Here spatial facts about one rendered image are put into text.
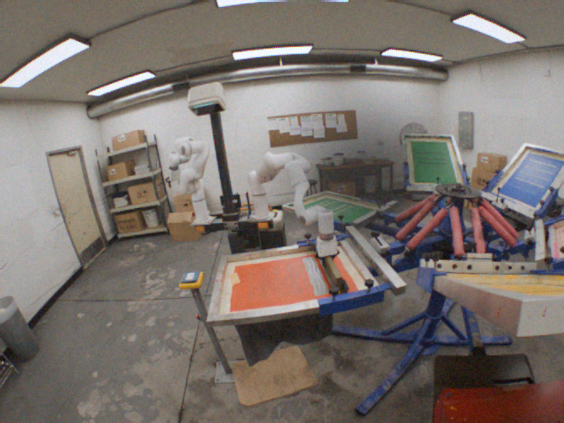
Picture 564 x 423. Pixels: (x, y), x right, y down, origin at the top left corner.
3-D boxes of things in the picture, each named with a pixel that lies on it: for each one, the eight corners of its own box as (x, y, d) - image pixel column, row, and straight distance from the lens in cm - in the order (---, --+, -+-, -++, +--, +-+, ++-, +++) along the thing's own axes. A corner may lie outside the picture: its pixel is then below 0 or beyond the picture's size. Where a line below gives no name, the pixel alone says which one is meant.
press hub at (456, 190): (415, 366, 213) (459, 195, 132) (394, 333, 232) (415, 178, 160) (452, 349, 233) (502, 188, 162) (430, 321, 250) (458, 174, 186)
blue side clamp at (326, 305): (320, 316, 109) (319, 305, 104) (317, 309, 113) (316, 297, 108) (383, 301, 117) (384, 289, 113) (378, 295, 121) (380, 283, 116)
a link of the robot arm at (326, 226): (303, 208, 122) (316, 203, 128) (305, 227, 126) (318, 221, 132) (325, 214, 112) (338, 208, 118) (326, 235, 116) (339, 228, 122)
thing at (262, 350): (251, 367, 147) (233, 315, 115) (251, 362, 149) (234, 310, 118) (332, 354, 147) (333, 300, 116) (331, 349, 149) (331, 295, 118)
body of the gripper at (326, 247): (334, 229, 126) (334, 248, 131) (315, 232, 124) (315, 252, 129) (338, 236, 120) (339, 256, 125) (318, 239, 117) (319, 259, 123)
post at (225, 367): (214, 383, 211) (169, 290, 144) (216, 362, 223) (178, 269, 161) (242, 382, 206) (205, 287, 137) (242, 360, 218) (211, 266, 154)
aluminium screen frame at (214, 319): (208, 326, 113) (206, 321, 110) (221, 260, 159) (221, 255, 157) (383, 298, 117) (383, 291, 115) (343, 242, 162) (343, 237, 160)
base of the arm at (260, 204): (255, 211, 176) (253, 190, 172) (273, 211, 174) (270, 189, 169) (251, 220, 162) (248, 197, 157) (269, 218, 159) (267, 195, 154)
